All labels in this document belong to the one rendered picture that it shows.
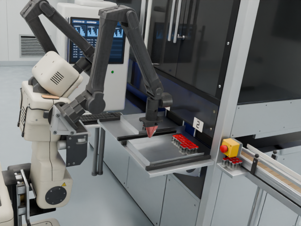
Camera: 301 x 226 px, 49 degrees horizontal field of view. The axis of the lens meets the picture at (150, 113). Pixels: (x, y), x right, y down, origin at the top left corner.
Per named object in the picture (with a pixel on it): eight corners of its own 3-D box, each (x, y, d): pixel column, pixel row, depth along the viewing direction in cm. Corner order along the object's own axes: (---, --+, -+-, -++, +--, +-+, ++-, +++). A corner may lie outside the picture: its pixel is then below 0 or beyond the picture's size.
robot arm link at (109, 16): (96, -1, 127) (107, 3, 120) (127, 6, 135) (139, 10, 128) (78, 105, 142) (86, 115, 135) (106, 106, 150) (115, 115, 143)
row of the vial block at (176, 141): (173, 141, 195) (174, 134, 193) (191, 155, 181) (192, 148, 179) (170, 142, 194) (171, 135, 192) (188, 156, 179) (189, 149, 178)
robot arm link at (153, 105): (144, 95, 157) (151, 98, 152) (156, 93, 160) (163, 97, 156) (144, 108, 159) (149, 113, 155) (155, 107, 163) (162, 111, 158)
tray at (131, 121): (163, 115, 233) (164, 110, 232) (184, 130, 213) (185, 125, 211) (120, 120, 217) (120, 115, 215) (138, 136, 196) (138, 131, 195)
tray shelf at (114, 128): (159, 115, 238) (160, 113, 237) (224, 162, 182) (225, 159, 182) (96, 122, 214) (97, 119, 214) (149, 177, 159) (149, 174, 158)
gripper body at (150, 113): (163, 123, 160) (164, 109, 158) (144, 126, 156) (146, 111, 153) (156, 118, 166) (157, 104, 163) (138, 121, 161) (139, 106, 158)
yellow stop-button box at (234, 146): (230, 149, 176) (233, 137, 173) (239, 155, 170) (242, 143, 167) (219, 151, 172) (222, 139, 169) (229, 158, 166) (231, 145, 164)
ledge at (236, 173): (234, 162, 184) (235, 159, 183) (251, 174, 173) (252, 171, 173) (215, 166, 177) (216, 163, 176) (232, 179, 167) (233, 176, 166)
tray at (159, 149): (176, 138, 200) (177, 132, 199) (203, 158, 180) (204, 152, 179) (126, 145, 184) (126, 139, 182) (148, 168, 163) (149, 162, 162)
